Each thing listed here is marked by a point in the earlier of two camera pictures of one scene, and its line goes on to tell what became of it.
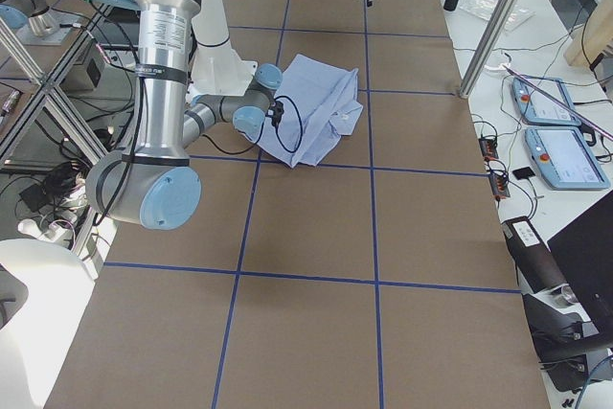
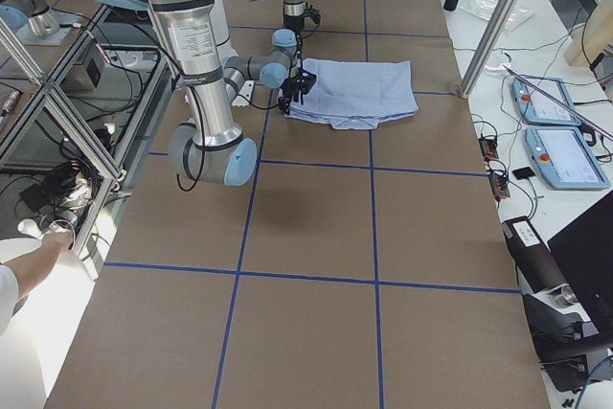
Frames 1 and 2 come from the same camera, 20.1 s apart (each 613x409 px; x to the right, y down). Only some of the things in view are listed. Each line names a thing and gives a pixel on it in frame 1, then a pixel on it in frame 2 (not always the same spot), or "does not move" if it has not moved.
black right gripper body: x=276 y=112 to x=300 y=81
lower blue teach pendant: x=565 y=158 does not move
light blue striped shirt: x=319 y=108 to x=354 y=94
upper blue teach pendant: x=537 y=108 does not move
